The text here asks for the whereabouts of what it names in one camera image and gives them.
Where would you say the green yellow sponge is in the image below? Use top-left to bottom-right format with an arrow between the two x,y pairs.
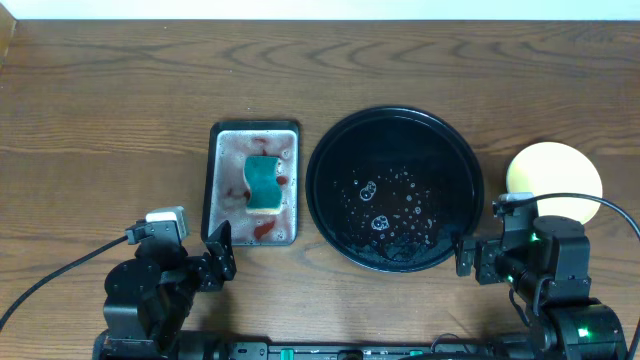
244,156 -> 283,215

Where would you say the yellow plate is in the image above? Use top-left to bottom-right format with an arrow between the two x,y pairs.
506,142 -> 603,224

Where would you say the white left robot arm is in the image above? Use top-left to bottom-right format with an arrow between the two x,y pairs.
92,220 -> 237,360

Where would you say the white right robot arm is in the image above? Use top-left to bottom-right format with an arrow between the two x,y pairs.
454,216 -> 630,359

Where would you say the rectangular black water tray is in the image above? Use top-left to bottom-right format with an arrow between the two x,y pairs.
201,120 -> 299,246

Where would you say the round black tray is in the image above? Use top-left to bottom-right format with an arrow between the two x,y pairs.
305,106 -> 484,273

